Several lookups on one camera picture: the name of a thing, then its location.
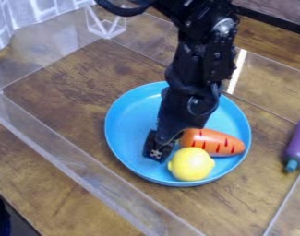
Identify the clear acrylic enclosure wall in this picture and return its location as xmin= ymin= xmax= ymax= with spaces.
xmin=0 ymin=0 xmax=300 ymax=236

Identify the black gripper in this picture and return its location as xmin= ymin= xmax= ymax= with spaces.
xmin=142 ymin=41 xmax=235 ymax=163

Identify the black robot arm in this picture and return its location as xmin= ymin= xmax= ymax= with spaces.
xmin=95 ymin=0 xmax=239 ymax=162

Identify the blue round tray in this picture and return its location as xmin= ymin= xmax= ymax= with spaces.
xmin=104 ymin=82 xmax=251 ymax=187

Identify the dark bar in background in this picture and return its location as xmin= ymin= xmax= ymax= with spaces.
xmin=234 ymin=6 xmax=300 ymax=35

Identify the yellow toy lemon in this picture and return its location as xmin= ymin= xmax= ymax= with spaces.
xmin=166 ymin=147 xmax=214 ymax=182

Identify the purple toy eggplant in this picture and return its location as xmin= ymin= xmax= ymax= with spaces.
xmin=285 ymin=121 xmax=300 ymax=172

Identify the orange toy carrot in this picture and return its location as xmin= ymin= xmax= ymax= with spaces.
xmin=179 ymin=128 xmax=245 ymax=157

